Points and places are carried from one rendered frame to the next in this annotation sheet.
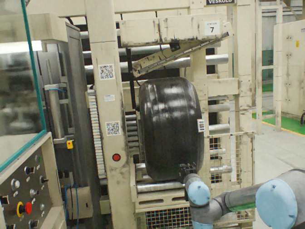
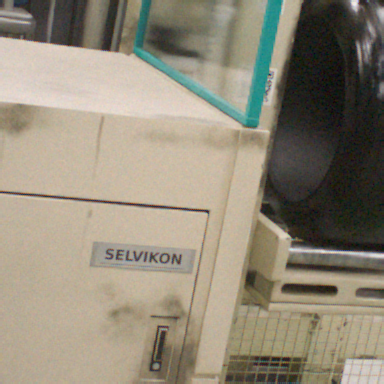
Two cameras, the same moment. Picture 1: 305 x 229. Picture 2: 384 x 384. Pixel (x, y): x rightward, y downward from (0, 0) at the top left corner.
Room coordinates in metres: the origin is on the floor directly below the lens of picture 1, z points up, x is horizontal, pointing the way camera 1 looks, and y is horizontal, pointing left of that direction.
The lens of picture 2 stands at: (-0.84, 1.06, 1.57)
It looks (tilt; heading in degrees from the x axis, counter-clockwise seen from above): 12 degrees down; 339
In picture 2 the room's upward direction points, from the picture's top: 11 degrees clockwise
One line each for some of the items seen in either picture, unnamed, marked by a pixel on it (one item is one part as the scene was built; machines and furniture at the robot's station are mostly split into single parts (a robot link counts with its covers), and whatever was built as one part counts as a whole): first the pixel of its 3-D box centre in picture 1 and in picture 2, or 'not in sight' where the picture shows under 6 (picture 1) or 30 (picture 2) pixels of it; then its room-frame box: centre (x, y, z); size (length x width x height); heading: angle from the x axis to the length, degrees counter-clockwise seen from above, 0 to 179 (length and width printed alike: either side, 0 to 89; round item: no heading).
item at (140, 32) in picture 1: (169, 31); not in sight; (1.80, -0.15, 1.71); 0.61 x 0.25 x 0.15; 93
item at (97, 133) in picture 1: (98, 133); not in sight; (1.43, 0.30, 1.19); 0.05 x 0.04 x 0.48; 3
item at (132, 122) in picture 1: (125, 134); not in sight; (1.87, 0.20, 1.05); 0.20 x 0.15 x 0.30; 93
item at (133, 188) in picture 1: (134, 177); (245, 228); (1.49, 0.14, 0.90); 0.40 x 0.03 x 0.10; 3
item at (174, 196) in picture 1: (168, 196); (341, 285); (1.36, -0.05, 0.84); 0.36 x 0.09 x 0.06; 93
